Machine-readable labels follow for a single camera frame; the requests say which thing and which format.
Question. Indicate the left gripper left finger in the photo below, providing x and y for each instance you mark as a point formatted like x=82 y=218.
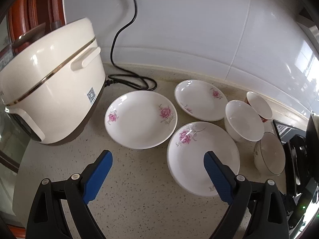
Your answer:
x=47 y=218

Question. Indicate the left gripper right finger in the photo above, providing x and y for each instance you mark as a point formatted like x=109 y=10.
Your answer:
x=263 y=200

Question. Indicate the plain white bowl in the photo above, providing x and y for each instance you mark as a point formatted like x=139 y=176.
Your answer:
x=242 y=122

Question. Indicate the floral plate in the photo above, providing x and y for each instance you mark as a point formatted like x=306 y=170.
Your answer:
x=141 y=119
x=186 y=152
x=201 y=100

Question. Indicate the gold rimmed white bowl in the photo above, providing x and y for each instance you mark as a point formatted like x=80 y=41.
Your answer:
x=269 y=156

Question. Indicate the black stove top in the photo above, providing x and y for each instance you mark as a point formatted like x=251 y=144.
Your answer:
x=301 y=169

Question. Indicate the red and white bowl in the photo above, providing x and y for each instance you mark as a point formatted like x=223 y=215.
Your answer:
x=261 y=107

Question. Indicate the cream electric rice cooker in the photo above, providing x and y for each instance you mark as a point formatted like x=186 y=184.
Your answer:
x=53 y=86

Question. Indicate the red wooden door frame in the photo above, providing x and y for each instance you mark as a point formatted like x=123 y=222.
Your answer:
x=29 y=19

